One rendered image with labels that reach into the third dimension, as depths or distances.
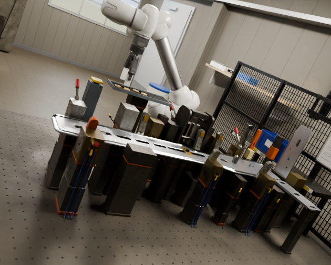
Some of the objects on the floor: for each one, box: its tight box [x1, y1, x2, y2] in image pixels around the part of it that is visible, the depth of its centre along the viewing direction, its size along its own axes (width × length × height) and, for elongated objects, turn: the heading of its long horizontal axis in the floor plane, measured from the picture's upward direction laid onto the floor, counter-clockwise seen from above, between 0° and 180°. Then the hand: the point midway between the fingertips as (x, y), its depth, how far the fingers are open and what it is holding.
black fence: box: [212, 60, 331, 259], centre depth 261 cm, size 14×197×155 cm, turn 153°
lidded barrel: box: [143, 82, 171, 113], centre depth 635 cm, size 47×47×58 cm
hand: (124, 80), depth 183 cm, fingers open, 13 cm apart
